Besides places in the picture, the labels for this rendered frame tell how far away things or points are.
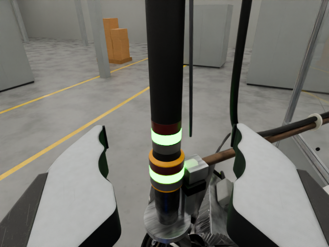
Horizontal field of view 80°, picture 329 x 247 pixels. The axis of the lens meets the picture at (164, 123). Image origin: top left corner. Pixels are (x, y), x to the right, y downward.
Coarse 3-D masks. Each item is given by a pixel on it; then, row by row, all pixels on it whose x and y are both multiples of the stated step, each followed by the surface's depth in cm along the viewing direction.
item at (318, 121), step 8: (248, 0) 19; (248, 8) 19; (240, 16) 20; (248, 16) 20; (240, 24) 20; (240, 32) 21; (240, 40) 21; (240, 48) 21; (240, 56) 22; (240, 64) 22; (232, 72) 23; (240, 72) 23; (232, 80) 23; (232, 88) 24; (232, 96) 24; (232, 104) 25; (232, 112) 25; (328, 112) 37; (232, 120) 26; (304, 120) 34; (312, 120) 35; (320, 120) 35; (280, 128) 32; (288, 128) 33; (264, 136) 31
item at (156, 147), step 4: (152, 140) 22; (180, 140) 22; (152, 144) 23; (156, 144) 22; (176, 144) 22; (180, 144) 22; (156, 148) 22; (160, 148) 22; (164, 148) 21; (168, 148) 21; (172, 148) 22; (176, 148) 22; (160, 152) 22; (164, 152) 22; (168, 152) 22; (172, 152) 22
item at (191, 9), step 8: (192, 0) 15; (192, 8) 16; (192, 16) 16; (192, 24) 16; (192, 32) 17; (192, 40) 17; (192, 48) 17; (192, 56) 18; (192, 64) 18; (192, 72) 19; (192, 80) 19; (192, 88) 20; (192, 96) 20
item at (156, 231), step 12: (192, 156) 28; (192, 168) 26; (204, 168) 26; (192, 180) 26; (204, 180) 27; (180, 192) 28; (192, 192) 26; (180, 204) 29; (192, 204) 28; (144, 216) 29; (156, 216) 29; (180, 216) 29; (156, 228) 28; (168, 228) 28; (180, 228) 28; (156, 240) 27; (168, 240) 27
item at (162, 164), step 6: (150, 156) 23; (180, 156) 23; (156, 162) 22; (162, 162) 22; (168, 162) 22; (174, 162) 22; (180, 162) 23; (150, 168) 24; (174, 174) 23; (180, 186) 25; (168, 192) 24
